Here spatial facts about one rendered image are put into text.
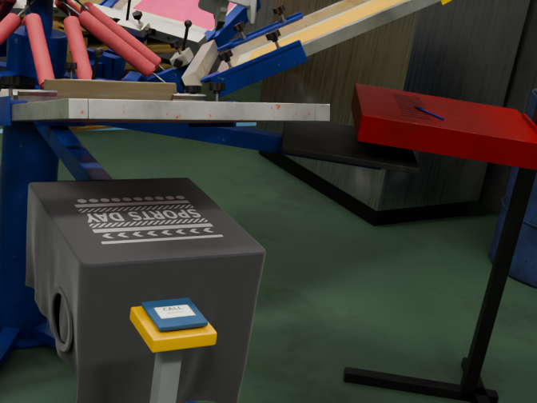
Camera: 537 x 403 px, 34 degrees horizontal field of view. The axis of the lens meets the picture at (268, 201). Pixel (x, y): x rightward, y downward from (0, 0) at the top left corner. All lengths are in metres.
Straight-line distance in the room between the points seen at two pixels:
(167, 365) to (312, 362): 1.84
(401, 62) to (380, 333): 1.57
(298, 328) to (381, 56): 1.76
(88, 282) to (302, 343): 1.86
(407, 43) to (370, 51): 0.30
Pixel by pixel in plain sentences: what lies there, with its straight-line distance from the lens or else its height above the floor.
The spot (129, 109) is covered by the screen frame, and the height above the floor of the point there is 1.31.
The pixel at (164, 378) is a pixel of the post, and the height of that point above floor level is 0.83.
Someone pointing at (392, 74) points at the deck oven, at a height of 0.87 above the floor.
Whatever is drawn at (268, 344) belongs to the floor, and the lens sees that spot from 3.58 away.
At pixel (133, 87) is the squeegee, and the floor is 1.19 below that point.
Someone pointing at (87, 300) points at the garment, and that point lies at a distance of 1.92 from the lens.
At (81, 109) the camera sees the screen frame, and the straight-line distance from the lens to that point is 1.69.
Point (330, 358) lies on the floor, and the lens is 3.57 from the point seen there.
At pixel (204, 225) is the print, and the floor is 0.95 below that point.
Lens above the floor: 1.77
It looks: 20 degrees down
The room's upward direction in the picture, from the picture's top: 9 degrees clockwise
